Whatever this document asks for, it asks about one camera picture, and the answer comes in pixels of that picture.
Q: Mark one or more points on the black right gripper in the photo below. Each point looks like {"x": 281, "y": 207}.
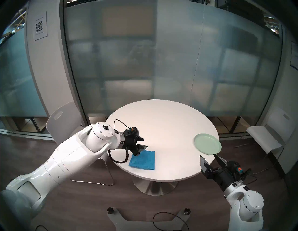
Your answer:
{"x": 221, "y": 178}

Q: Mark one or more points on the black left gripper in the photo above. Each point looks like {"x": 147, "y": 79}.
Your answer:
{"x": 130, "y": 143}

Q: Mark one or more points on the blue microfiber napkin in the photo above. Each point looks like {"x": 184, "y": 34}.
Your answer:
{"x": 143, "y": 160}

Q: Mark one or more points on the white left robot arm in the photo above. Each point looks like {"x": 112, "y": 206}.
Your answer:
{"x": 69, "y": 160}

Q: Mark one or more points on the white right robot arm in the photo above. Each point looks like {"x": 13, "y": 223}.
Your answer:
{"x": 244, "y": 207}

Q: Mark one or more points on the pale green round plate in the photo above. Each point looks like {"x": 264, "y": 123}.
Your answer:
{"x": 207, "y": 144}

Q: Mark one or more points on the black star knob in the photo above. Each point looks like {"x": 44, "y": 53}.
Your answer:
{"x": 186, "y": 211}
{"x": 110, "y": 209}

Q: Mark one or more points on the white chair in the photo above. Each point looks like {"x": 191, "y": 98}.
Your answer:
{"x": 62, "y": 118}
{"x": 277, "y": 130}

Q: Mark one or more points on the QR code paper sign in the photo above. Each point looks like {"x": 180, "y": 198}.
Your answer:
{"x": 40, "y": 25}

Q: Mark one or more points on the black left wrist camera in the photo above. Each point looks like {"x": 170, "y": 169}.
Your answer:
{"x": 132, "y": 131}

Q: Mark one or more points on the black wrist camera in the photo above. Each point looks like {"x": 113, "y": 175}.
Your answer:
{"x": 132, "y": 131}
{"x": 235, "y": 167}

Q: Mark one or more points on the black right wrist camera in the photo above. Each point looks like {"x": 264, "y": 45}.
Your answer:
{"x": 235, "y": 167}

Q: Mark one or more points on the steel table pedestal base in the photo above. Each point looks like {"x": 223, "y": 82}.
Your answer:
{"x": 154, "y": 187}

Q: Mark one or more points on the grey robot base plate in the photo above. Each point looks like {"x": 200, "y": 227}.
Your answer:
{"x": 116, "y": 220}

